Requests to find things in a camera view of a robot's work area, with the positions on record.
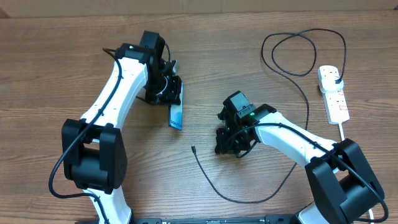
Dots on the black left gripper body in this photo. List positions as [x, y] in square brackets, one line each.
[161, 89]

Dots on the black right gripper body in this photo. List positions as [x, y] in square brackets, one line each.
[233, 141]

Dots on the Samsung Galaxy smartphone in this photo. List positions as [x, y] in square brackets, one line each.
[176, 113]

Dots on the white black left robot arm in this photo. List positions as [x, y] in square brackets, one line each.
[94, 156]

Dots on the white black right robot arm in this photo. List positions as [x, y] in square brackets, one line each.
[343, 185]

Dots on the white charger plug adapter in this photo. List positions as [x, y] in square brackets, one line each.
[328, 83]

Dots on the white power strip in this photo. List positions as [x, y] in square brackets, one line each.
[335, 103]

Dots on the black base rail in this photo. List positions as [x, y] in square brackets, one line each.
[217, 220]

